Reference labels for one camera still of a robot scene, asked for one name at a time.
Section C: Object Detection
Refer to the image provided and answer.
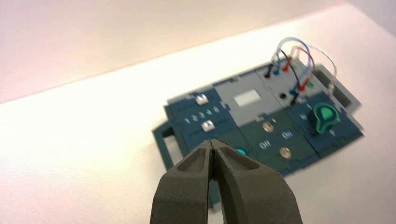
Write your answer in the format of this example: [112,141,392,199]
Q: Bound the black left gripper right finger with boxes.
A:
[212,139,304,224]

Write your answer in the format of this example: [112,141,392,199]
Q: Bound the dark teal control box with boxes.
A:
[151,60,364,217]

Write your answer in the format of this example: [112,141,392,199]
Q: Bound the white jumper cable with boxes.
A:
[292,44,338,93]

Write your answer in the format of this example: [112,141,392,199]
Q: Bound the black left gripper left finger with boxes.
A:
[150,139,215,224]

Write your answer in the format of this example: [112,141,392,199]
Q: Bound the green rotary knob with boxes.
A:
[311,103,341,134]

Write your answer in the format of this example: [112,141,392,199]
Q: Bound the black jumper cable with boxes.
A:
[264,49,303,104]

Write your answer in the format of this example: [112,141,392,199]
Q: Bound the red jumper cable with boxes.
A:
[282,46,317,92]

